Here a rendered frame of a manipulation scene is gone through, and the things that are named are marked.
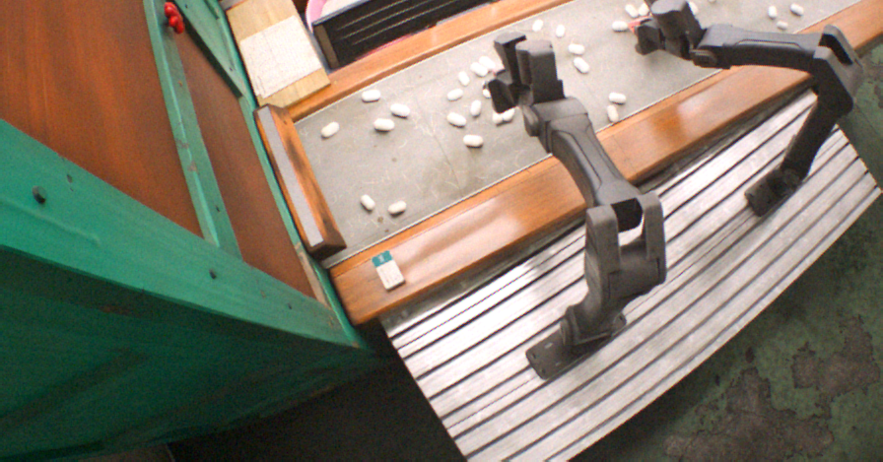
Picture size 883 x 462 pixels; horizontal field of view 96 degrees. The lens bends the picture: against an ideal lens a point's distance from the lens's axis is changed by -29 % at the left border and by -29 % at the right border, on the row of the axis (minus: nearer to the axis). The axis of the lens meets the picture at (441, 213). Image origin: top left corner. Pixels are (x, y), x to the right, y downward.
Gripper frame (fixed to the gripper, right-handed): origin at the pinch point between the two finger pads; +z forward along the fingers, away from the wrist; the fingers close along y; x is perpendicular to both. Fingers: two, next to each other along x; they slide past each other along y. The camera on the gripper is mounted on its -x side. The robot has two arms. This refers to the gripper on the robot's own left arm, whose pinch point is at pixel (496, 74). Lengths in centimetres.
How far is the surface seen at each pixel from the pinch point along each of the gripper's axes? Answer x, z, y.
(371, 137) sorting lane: 4.0, 7.0, 25.2
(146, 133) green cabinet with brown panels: -30, -45, 45
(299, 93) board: -8.2, 15.8, 34.2
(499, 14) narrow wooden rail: -6.2, 15.2, -10.1
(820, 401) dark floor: 143, -42, -77
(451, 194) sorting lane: 15.2, -6.2, 17.0
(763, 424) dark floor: 137, -36, -51
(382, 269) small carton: 16.7, -14.9, 33.7
